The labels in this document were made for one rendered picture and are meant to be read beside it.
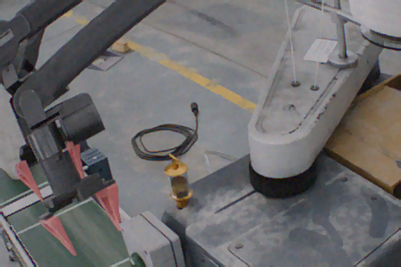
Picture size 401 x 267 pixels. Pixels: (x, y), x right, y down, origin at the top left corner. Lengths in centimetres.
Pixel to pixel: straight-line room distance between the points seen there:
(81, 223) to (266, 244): 175
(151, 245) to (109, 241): 155
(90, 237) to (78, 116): 141
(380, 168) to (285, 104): 16
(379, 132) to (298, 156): 20
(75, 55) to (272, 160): 36
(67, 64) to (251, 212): 37
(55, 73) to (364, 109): 48
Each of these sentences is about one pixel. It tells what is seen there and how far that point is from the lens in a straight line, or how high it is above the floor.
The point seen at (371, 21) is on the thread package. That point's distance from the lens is 77.
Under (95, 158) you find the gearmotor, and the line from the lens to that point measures 278.
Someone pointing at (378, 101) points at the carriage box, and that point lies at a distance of 102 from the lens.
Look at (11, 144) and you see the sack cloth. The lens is 278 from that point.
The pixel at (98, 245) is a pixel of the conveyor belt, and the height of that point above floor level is 38.
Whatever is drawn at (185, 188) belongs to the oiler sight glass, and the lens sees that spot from 81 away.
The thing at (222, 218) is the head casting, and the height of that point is 134.
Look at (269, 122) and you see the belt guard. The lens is 81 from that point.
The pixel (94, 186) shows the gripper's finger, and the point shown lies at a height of 128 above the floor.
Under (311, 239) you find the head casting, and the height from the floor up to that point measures 134.
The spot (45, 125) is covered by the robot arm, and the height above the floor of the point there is 138.
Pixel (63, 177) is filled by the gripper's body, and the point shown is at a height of 131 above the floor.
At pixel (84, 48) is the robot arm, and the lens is 99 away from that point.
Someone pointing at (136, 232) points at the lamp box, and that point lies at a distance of 81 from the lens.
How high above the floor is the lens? 183
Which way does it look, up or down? 31 degrees down
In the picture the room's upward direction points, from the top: 9 degrees counter-clockwise
